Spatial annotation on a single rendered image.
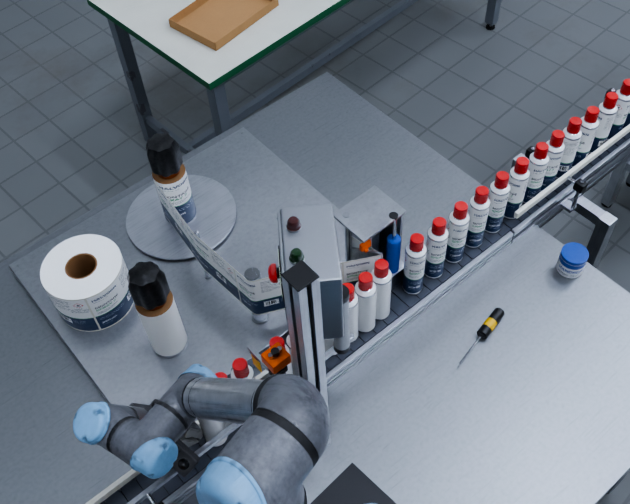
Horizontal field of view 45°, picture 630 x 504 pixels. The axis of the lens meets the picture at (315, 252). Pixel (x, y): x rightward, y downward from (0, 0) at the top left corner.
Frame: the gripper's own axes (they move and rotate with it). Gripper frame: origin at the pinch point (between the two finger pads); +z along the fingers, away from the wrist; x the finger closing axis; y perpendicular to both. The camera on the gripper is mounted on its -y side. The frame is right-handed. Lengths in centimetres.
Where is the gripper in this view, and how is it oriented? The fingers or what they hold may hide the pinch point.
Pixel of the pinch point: (199, 438)
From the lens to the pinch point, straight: 172.8
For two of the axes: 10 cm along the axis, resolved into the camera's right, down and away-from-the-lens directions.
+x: -6.4, 7.6, 0.8
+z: 4.2, 2.6, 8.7
